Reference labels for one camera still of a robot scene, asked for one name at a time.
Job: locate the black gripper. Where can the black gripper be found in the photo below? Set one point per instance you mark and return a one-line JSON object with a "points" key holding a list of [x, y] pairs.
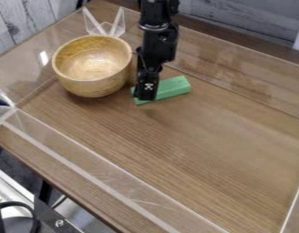
{"points": [[158, 50]]}

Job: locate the green rectangular block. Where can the green rectangular block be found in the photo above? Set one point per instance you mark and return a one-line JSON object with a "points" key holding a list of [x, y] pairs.
{"points": [[173, 87]]}

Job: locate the light wooden bowl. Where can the light wooden bowl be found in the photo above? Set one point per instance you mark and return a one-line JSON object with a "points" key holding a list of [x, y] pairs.
{"points": [[93, 65]]}

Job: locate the black table leg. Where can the black table leg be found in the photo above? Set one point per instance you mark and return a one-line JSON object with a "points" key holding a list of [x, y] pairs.
{"points": [[46, 192]]}

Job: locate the clear acrylic tray wall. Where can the clear acrylic tray wall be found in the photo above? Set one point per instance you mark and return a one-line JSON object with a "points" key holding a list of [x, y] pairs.
{"points": [[202, 163]]}

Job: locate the clear acrylic corner bracket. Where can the clear acrylic corner bracket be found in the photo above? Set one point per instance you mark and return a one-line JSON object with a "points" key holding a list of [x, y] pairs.
{"points": [[105, 28]]}

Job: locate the black metal bracket with screw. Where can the black metal bracket with screw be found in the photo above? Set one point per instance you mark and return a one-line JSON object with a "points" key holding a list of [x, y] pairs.
{"points": [[54, 222]]}

